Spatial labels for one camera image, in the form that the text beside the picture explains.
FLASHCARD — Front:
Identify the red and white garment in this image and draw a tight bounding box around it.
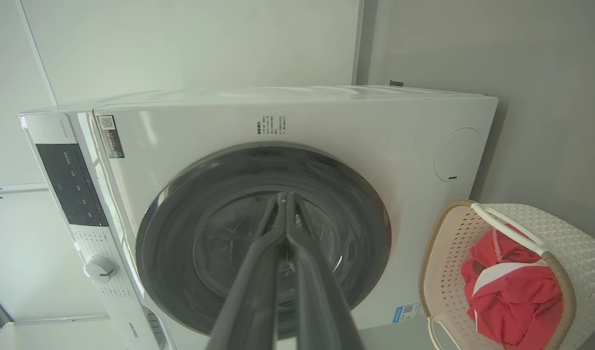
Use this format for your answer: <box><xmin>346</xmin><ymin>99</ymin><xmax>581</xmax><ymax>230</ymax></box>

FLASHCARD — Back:
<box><xmin>461</xmin><ymin>227</ymin><xmax>564</xmax><ymax>350</ymax></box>

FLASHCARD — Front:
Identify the white front-load washing machine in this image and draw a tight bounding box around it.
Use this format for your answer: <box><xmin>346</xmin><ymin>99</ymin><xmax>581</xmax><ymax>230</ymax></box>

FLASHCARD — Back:
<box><xmin>19</xmin><ymin>86</ymin><xmax>498</xmax><ymax>350</ymax></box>

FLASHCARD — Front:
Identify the round dark glass washer door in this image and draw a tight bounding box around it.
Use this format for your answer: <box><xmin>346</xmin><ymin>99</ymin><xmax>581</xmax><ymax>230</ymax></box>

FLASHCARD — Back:
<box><xmin>136</xmin><ymin>142</ymin><xmax>391</xmax><ymax>339</ymax></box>

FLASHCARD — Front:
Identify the round white filter cover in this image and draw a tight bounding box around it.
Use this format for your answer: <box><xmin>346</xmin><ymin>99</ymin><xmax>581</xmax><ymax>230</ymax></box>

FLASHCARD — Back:
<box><xmin>434</xmin><ymin>128</ymin><xmax>482</xmax><ymax>182</ymax></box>

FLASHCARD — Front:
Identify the blue energy label sticker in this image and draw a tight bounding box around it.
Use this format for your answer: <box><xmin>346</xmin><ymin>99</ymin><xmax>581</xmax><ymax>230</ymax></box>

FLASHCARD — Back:
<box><xmin>392</xmin><ymin>303</ymin><xmax>425</xmax><ymax>323</ymax></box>

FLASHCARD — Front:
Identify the dark QR code sticker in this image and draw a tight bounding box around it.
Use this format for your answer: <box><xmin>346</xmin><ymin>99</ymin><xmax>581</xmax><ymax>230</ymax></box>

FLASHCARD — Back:
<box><xmin>97</xmin><ymin>115</ymin><xmax>125</xmax><ymax>159</ymax></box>

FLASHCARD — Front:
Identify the cream perforated laundry basket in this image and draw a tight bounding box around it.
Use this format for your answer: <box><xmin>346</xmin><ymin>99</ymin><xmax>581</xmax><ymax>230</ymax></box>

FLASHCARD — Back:
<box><xmin>419</xmin><ymin>200</ymin><xmax>595</xmax><ymax>350</ymax></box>

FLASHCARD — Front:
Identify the white washer control knob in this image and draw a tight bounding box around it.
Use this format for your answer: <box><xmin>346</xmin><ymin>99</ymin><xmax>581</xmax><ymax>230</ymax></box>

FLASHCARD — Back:
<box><xmin>83</xmin><ymin>256</ymin><xmax>118</xmax><ymax>284</ymax></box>

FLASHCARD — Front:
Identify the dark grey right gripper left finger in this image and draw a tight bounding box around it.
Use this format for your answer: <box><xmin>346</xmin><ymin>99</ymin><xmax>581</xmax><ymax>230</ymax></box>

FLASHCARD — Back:
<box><xmin>206</xmin><ymin>193</ymin><xmax>289</xmax><ymax>350</ymax></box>

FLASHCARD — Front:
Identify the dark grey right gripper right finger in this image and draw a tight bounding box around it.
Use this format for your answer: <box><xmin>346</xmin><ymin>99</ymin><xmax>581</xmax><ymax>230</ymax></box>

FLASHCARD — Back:
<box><xmin>288</xmin><ymin>193</ymin><xmax>366</xmax><ymax>350</ymax></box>

